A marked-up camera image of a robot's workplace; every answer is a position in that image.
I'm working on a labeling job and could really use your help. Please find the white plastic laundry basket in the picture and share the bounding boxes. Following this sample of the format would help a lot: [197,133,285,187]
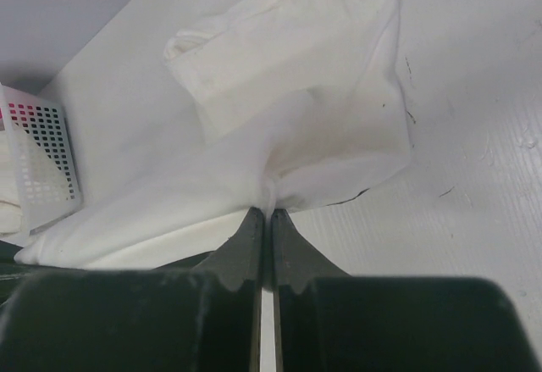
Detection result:
[1,86,82,246]

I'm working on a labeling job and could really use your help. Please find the white t shirt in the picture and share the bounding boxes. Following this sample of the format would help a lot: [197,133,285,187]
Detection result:
[15,0,411,269]

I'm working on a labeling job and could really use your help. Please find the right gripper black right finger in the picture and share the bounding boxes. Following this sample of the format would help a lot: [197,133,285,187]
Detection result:
[269,211,349,371]

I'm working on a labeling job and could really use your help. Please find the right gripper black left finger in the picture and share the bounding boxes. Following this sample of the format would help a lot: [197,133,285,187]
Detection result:
[192,208,265,371]

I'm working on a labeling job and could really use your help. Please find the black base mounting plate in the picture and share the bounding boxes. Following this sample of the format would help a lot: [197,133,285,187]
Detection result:
[1,241,91,312]

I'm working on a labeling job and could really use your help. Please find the cream clothes in basket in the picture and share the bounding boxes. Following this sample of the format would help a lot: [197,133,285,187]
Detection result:
[0,130,24,236]

